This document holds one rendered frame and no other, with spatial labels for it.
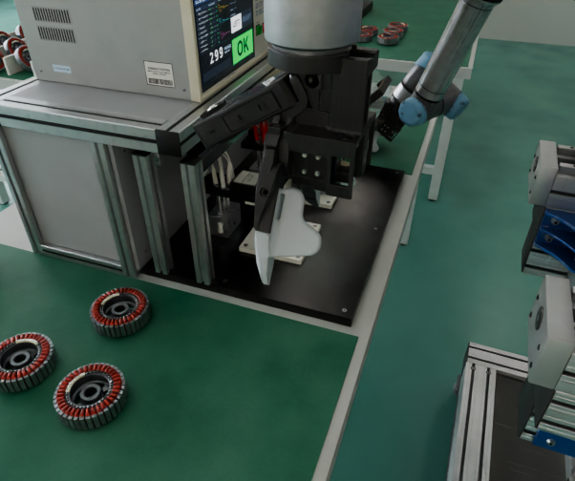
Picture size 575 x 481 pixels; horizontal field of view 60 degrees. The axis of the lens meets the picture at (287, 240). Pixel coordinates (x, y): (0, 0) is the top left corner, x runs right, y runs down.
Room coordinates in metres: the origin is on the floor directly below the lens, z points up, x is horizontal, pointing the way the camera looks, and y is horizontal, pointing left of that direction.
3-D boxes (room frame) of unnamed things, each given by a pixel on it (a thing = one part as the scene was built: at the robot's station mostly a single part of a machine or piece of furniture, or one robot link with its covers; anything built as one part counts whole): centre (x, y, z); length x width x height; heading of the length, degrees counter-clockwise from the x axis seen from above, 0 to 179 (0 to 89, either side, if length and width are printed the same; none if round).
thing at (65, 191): (0.89, 0.46, 0.91); 0.28 x 0.03 x 0.32; 70
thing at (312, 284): (1.06, -0.01, 0.76); 0.64 x 0.47 x 0.02; 160
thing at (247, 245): (0.94, 0.01, 0.78); 0.15 x 0.15 x 0.01; 70
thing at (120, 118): (1.17, 0.27, 1.09); 0.68 x 0.44 x 0.05; 160
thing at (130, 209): (1.14, 0.21, 0.92); 0.66 x 0.01 x 0.30; 160
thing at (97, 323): (0.70, 0.33, 0.77); 0.11 x 0.11 x 0.04
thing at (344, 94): (0.41, -0.03, 1.29); 0.09 x 0.08 x 0.12; 69
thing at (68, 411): (0.51, 0.32, 0.77); 0.11 x 0.11 x 0.04
